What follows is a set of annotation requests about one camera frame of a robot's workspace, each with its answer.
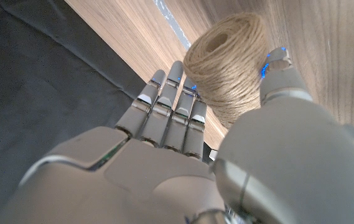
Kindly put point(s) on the black backdrop curtain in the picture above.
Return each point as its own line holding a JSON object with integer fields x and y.
{"x": 40, "y": 77}

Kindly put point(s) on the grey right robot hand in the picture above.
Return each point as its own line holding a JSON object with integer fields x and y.
{"x": 164, "y": 186}

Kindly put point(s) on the brown twine spool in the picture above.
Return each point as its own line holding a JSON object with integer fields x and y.
{"x": 229, "y": 68}

